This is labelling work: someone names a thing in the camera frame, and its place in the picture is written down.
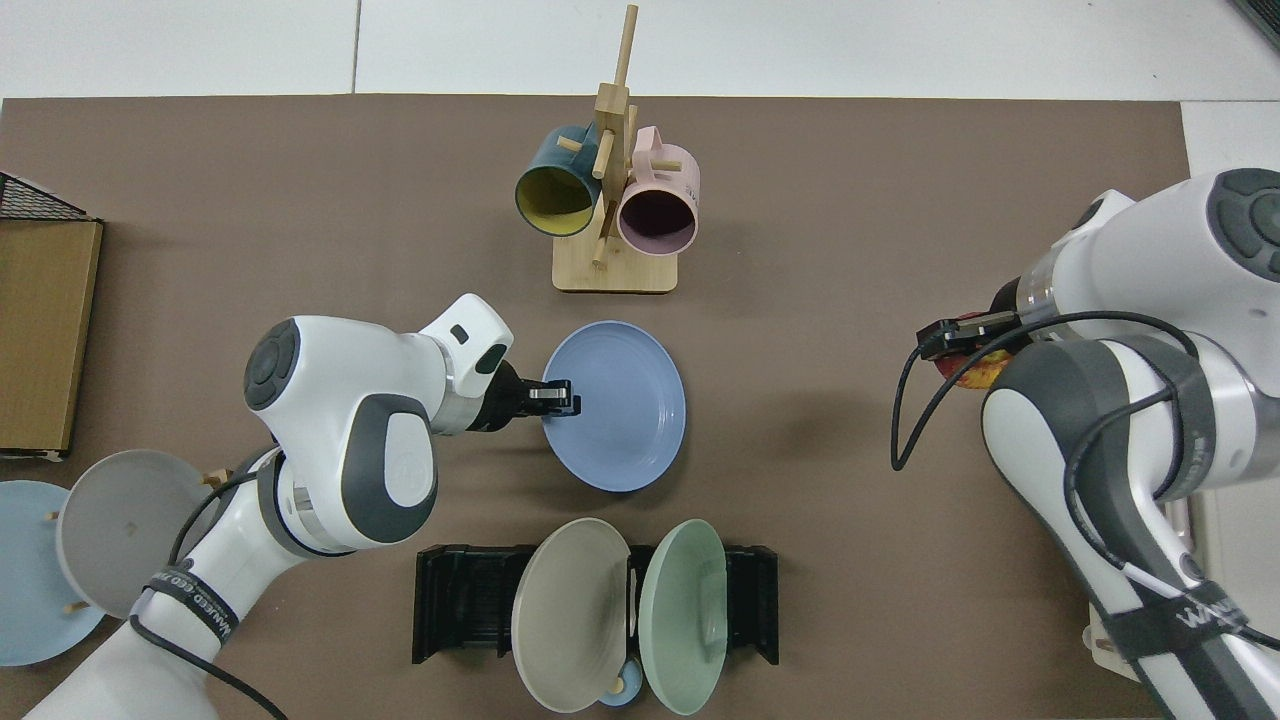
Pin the brown table cloth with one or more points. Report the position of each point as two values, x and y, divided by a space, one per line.
800 200

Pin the red yellow apple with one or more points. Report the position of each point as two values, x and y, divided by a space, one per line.
975 375

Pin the light blue plate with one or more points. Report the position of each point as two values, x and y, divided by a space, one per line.
30 580

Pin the dark grey corner object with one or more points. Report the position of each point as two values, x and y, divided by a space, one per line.
1265 15

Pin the small blue round thing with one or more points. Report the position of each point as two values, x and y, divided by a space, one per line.
620 692

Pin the wooden plate rack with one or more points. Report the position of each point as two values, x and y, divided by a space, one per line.
212 477

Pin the wooden cup stand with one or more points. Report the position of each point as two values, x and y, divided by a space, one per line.
615 270

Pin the pink cup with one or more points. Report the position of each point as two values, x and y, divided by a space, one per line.
660 215

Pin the dark teal cup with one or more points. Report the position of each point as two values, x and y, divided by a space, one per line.
555 195

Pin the grey plate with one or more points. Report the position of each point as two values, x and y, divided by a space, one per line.
120 530

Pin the beige plate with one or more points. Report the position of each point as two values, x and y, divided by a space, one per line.
570 620

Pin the pale green plate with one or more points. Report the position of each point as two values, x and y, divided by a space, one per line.
685 620

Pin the black dish rack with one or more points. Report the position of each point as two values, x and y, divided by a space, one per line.
460 600

